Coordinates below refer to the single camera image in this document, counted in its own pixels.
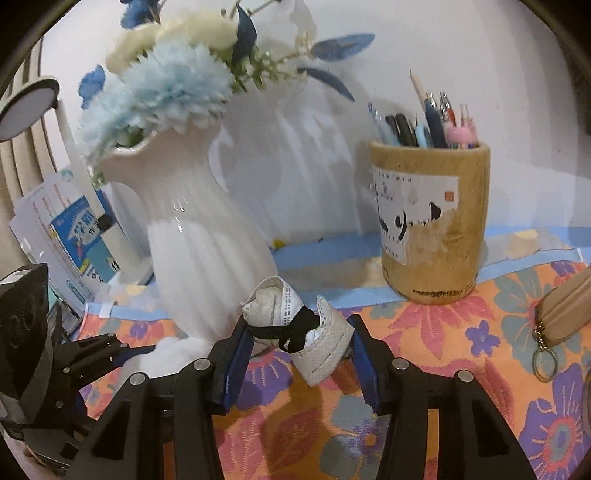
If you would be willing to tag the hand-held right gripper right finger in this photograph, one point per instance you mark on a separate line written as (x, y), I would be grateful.
(371, 369)

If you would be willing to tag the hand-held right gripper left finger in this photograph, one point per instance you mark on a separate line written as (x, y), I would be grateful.
(231, 369)

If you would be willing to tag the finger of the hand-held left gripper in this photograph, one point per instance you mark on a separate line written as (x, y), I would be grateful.
(78, 406)
(97, 353)

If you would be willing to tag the floral tablecloth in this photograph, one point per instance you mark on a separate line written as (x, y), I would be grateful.
(461, 369)

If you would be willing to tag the white paper booklet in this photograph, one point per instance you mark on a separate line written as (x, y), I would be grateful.
(41, 203)

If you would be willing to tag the white ribbed ceramic vase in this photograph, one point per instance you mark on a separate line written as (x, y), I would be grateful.
(194, 249)

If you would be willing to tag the bamboo pen holder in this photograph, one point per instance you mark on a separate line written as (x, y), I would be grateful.
(461, 258)

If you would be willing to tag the beige slatted panel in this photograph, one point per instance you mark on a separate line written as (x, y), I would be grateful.
(16, 170)

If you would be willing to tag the beige coin purse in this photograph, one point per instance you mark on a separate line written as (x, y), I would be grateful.
(568, 309)

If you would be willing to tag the white desk lamp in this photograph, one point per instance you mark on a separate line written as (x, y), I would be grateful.
(27, 108)

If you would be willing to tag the bunch of pens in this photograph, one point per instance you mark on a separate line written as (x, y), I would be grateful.
(434, 124)

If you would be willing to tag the artificial flower bouquet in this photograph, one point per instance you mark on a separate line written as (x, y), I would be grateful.
(171, 78)

